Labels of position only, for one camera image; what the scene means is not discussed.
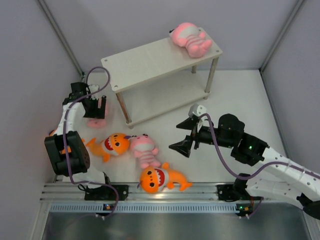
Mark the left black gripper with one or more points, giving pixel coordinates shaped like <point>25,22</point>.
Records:
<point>98,112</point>

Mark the grey slotted cable duct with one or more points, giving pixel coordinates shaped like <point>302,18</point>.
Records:
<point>125,207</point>

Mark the aluminium front rail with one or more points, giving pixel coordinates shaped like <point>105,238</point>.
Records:
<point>200,191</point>

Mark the orange shark plush front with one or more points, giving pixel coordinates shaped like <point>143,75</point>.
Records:
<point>154,179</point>

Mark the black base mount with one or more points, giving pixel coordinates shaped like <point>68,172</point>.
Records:
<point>231,193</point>
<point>104,193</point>

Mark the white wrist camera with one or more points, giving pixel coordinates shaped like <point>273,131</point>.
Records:
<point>197,110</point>
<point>93,88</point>

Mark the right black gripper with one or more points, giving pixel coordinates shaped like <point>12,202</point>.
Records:
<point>183,147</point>

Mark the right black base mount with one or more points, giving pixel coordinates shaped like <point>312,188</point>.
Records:
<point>231,193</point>

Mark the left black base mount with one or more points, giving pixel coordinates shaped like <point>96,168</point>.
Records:
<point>104,193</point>

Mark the pink plush toy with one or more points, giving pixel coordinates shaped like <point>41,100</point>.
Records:
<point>144,150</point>
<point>99,123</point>
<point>187,35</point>

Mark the orange shark plush middle left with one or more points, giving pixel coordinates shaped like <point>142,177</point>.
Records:
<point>114,145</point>

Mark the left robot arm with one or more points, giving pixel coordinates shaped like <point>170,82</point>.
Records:
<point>65,148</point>

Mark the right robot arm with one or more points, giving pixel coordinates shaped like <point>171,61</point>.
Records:
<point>276,176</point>

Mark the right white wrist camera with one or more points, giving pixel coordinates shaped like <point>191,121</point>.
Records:
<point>197,110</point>

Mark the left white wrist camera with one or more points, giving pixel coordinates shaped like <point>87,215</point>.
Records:
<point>93,88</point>

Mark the white two-tier shelf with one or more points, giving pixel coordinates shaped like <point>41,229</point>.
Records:
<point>158,77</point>

